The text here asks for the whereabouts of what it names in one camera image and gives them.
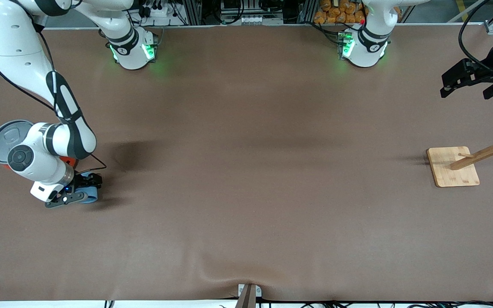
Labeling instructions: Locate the light blue plastic cup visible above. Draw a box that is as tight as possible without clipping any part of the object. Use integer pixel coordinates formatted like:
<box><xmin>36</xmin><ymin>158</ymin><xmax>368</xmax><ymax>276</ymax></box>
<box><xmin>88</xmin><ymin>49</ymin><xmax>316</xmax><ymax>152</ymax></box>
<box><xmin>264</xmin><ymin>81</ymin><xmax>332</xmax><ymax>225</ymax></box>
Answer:
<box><xmin>77</xmin><ymin>187</ymin><xmax>100</xmax><ymax>204</ymax></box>

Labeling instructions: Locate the orange can with grey lid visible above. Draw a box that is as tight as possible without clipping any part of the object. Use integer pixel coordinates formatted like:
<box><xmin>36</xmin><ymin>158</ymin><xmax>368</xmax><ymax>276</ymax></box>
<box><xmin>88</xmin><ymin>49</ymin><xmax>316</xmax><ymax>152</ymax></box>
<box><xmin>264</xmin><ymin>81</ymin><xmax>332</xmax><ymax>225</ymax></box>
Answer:
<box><xmin>0</xmin><ymin>120</ymin><xmax>77</xmax><ymax>170</ymax></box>

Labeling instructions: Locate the wooden mug tree rack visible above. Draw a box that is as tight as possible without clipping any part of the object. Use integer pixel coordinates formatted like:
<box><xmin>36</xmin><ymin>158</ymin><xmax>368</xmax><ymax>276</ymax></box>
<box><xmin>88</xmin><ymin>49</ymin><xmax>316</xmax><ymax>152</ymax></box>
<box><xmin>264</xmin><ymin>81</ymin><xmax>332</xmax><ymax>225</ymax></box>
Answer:
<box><xmin>426</xmin><ymin>118</ymin><xmax>493</xmax><ymax>188</ymax></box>

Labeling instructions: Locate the bag of orange snacks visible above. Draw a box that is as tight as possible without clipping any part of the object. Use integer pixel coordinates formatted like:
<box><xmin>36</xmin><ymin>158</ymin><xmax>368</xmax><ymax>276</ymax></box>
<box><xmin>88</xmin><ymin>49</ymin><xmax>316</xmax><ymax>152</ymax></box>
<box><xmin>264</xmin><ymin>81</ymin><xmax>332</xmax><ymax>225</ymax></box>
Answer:
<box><xmin>314</xmin><ymin>0</ymin><xmax>401</xmax><ymax>25</ymax></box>

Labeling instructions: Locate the brown table mat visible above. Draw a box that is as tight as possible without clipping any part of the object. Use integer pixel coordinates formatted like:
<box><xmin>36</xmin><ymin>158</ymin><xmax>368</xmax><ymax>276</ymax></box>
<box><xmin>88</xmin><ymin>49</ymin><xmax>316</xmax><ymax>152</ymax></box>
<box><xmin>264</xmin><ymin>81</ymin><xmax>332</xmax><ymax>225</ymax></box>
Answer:
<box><xmin>0</xmin><ymin>24</ymin><xmax>493</xmax><ymax>302</ymax></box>

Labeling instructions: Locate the white power strip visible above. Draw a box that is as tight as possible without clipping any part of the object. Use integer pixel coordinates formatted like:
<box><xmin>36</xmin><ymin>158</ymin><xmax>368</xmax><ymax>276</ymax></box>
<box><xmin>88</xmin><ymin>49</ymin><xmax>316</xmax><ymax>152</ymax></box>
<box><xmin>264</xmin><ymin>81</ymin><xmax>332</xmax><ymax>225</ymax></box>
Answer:
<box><xmin>139</xmin><ymin>0</ymin><xmax>178</xmax><ymax>18</ymax></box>

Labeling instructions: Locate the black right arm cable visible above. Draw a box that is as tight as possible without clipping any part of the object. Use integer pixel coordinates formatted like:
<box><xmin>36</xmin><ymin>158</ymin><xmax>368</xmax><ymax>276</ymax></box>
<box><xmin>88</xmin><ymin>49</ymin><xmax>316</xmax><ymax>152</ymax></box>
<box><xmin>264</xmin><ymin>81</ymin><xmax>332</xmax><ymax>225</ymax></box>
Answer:
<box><xmin>0</xmin><ymin>24</ymin><xmax>107</xmax><ymax>175</ymax></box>

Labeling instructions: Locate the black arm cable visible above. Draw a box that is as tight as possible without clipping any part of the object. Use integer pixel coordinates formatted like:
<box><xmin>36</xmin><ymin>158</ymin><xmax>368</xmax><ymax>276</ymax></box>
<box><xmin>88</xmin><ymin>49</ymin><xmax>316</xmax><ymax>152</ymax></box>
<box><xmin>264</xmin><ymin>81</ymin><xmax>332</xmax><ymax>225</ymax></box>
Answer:
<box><xmin>0</xmin><ymin>24</ymin><xmax>107</xmax><ymax>175</ymax></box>
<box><xmin>458</xmin><ymin>0</ymin><xmax>493</xmax><ymax>71</ymax></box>

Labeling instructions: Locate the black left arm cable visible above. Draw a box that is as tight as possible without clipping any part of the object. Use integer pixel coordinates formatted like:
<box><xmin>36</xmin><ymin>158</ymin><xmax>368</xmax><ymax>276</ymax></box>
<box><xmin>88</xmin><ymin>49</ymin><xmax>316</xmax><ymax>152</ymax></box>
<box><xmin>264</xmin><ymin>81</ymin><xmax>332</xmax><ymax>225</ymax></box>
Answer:
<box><xmin>458</xmin><ymin>0</ymin><xmax>493</xmax><ymax>71</ymax></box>

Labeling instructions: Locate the metal bracket with wooden strut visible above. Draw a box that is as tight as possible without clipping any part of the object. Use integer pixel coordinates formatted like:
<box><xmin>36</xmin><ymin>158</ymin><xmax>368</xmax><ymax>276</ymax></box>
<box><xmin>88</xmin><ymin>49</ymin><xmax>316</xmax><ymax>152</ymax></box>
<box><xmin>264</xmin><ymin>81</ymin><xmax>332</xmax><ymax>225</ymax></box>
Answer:
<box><xmin>235</xmin><ymin>283</ymin><xmax>262</xmax><ymax>308</ymax></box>

